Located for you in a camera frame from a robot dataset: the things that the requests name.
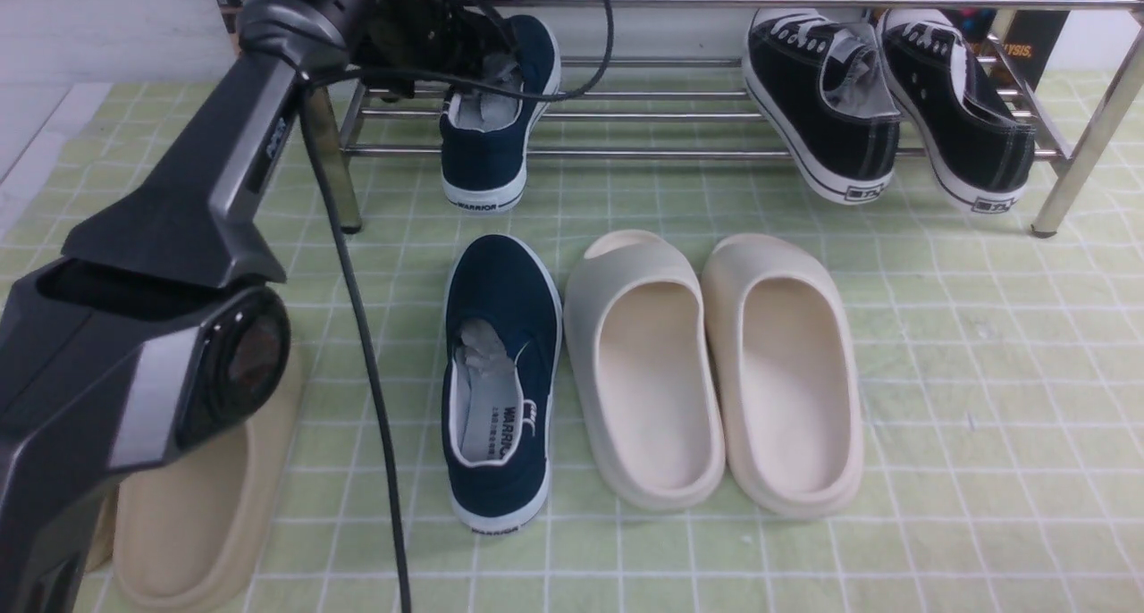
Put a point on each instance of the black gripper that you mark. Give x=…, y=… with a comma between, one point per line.
x=453, y=37

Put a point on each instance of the navy canvas shoe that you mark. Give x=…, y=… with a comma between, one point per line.
x=503, y=333
x=484, y=135

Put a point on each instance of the beige slipper near arm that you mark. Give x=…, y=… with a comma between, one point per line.
x=189, y=535

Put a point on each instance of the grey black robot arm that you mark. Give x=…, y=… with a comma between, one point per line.
x=158, y=329

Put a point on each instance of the cream slipper left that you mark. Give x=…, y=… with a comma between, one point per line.
x=634, y=326

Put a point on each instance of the cream slipper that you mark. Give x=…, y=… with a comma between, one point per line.
x=783, y=355
x=634, y=326

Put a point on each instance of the black sneaker left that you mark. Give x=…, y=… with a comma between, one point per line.
x=821, y=84

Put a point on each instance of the black sneaker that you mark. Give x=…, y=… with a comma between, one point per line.
x=980, y=153
x=821, y=84

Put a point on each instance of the cream slipper right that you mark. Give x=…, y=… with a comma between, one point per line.
x=783, y=355

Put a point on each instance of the black sneaker right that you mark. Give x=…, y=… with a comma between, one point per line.
x=980, y=153

